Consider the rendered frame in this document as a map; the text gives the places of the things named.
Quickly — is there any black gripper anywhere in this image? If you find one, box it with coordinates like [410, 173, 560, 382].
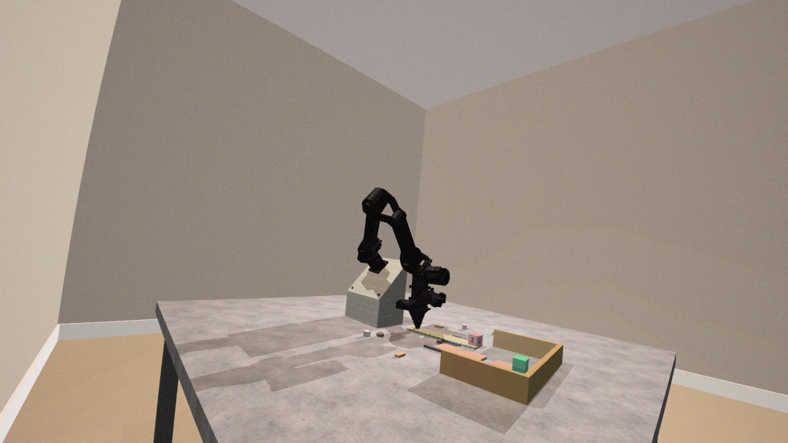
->
[396, 282, 431, 329]

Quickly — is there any tan open-top wooden box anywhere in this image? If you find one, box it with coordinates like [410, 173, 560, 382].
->
[440, 325, 564, 405]

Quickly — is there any orange strip with teal dots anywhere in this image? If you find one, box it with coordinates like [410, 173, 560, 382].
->
[406, 326, 458, 341]

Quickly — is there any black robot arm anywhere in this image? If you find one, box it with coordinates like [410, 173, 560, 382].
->
[357, 188, 450, 308]

